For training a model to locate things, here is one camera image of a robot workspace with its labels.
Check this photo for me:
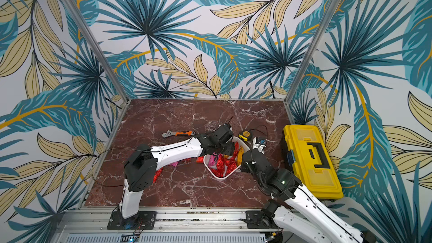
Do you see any white plastic storage box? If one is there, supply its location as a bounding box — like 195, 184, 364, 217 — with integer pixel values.
202, 136, 250, 181

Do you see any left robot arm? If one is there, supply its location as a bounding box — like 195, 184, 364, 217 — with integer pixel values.
119, 123, 235, 219

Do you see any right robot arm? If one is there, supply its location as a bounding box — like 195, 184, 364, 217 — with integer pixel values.
241, 148, 376, 243

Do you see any small yellow tea bag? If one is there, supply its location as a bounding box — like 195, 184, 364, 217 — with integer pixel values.
236, 146, 244, 166

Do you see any red tea bag pile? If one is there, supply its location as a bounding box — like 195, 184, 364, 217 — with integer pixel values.
210, 142, 241, 178

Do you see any yellow black tape measure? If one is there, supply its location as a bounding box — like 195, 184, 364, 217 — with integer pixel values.
238, 130, 252, 142

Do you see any yellow black toolbox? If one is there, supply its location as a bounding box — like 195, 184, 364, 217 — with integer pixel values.
280, 125, 344, 200

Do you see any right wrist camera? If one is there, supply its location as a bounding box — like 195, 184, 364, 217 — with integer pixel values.
252, 137, 267, 154

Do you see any orange handled adjustable wrench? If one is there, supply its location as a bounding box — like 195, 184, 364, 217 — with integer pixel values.
162, 130, 196, 138

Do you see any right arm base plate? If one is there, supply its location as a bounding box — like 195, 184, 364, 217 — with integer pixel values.
243, 210, 279, 229

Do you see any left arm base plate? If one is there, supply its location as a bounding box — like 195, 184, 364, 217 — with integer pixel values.
107, 211, 157, 230

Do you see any aluminium front rail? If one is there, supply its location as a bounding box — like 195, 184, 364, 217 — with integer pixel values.
52, 207, 302, 243

